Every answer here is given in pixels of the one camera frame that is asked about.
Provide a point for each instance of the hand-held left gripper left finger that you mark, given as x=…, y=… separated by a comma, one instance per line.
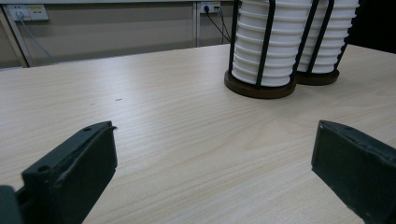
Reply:
x=71, y=174

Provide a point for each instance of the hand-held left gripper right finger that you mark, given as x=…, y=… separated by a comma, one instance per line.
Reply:
x=351, y=168

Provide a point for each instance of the stack of white paper cups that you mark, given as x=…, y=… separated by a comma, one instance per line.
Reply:
x=337, y=37
x=249, y=46

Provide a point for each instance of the beige desk leg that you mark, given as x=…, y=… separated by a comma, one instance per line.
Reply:
x=195, y=25
x=15, y=40

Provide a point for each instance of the beige back panel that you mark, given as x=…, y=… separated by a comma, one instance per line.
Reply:
x=109, y=31

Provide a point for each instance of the dark curtain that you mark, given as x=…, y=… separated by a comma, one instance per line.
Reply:
x=376, y=21

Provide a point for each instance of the white wall socket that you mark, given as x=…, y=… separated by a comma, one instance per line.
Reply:
x=17, y=12
x=38, y=12
x=211, y=6

